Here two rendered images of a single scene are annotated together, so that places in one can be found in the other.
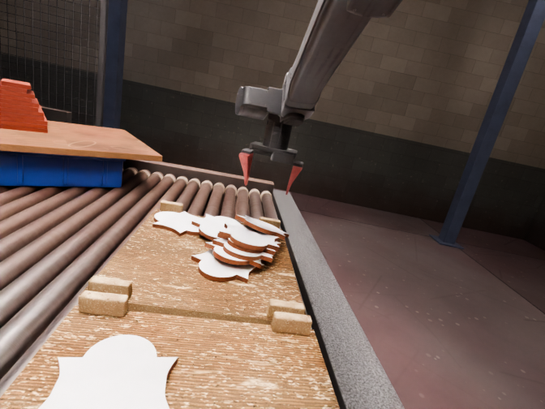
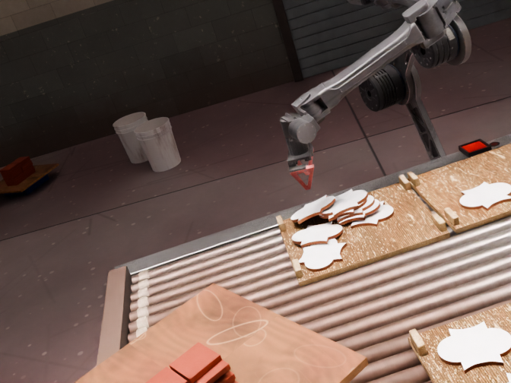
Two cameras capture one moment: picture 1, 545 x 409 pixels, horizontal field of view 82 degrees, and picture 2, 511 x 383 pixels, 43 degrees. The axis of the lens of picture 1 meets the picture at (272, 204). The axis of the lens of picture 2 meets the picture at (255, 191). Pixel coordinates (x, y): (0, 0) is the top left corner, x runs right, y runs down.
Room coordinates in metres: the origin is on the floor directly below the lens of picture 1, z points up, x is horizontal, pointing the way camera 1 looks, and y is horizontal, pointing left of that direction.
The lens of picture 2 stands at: (0.62, 1.70, 1.87)
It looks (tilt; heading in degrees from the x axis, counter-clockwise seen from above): 25 degrees down; 278
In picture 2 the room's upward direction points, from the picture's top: 18 degrees counter-clockwise
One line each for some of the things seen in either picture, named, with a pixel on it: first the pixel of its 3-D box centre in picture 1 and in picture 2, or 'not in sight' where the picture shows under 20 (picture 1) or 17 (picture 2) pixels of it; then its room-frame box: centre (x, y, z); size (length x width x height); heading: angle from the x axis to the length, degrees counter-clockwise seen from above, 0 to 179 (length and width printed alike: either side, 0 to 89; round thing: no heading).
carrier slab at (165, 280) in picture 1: (212, 255); (356, 229); (0.61, 0.10, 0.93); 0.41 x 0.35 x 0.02; 8
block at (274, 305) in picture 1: (285, 310); (404, 182); (0.43, -0.06, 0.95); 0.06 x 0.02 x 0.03; 98
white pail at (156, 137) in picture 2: not in sight; (159, 144); (1.96, -3.27, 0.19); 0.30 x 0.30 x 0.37
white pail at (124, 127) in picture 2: not in sight; (136, 138); (2.22, -3.61, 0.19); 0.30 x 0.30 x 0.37
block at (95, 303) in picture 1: (104, 303); (452, 216); (0.36, 0.20, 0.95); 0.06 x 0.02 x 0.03; 99
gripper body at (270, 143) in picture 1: (276, 139); (297, 144); (0.71, 0.02, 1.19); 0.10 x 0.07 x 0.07; 86
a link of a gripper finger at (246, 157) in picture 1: (255, 166); (303, 172); (0.71, 0.06, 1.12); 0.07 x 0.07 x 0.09; 86
